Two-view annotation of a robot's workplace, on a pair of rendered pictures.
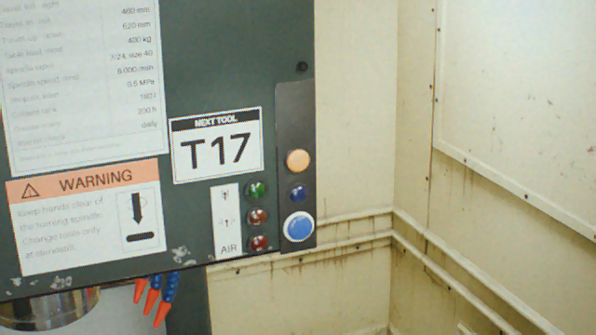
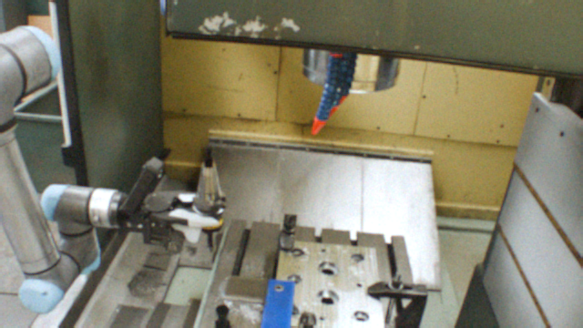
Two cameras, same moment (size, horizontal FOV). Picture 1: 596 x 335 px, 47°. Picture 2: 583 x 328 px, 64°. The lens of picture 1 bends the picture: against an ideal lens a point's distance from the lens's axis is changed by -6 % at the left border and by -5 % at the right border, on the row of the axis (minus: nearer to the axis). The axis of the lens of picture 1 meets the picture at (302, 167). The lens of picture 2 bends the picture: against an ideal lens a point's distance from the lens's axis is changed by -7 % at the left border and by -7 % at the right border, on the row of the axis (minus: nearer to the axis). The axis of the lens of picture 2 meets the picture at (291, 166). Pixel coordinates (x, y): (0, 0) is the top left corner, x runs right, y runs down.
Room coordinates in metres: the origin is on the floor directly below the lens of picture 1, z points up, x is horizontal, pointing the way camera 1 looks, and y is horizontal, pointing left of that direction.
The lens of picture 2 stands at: (1.07, -0.40, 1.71)
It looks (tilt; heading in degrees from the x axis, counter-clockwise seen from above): 27 degrees down; 114
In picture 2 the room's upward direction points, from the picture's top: 5 degrees clockwise
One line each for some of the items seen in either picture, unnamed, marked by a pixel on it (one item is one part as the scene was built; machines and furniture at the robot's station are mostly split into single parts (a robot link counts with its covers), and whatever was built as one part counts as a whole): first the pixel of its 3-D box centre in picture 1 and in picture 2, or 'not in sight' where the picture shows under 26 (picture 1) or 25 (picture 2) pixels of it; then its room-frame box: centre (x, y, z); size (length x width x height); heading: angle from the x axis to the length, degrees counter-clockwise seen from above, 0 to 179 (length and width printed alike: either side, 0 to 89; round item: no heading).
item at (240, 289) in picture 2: not in sight; (242, 289); (0.79, 0.09, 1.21); 0.07 x 0.05 x 0.01; 22
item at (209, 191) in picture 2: not in sight; (209, 180); (0.61, 0.27, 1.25); 0.04 x 0.04 x 0.07
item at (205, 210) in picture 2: not in sight; (209, 202); (0.61, 0.27, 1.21); 0.06 x 0.06 x 0.03
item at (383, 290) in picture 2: not in sight; (395, 299); (0.96, 0.46, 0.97); 0.13 x 0.03 x 0.15; 22
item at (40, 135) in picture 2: not in sight; (107, 147); (-1.12, 1.64, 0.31); 0.94 x 0.64 x 0.62; 21
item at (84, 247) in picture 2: not in sight; (76, 250); (0.35, 0.15, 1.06); 0.11 x 0.08 x 0.11; 110
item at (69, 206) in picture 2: not in sight; (72, 206); (0.34, 0.16, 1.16); 0.11 x 0.08 x 0.09; 22
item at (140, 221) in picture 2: not in sight; (146, 215); (0.49, 0.22, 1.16); 0.12 x 0.08 x 0.09; 22
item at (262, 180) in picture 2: not in sight; (315, 221); (0.57, 0.97, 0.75); 0.89 x 0.67 x 0.26; 22
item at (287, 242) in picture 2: not in sight; (288, 239); (0.66, 0.54, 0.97); 0.13 x 0.03 x 0.15; 112
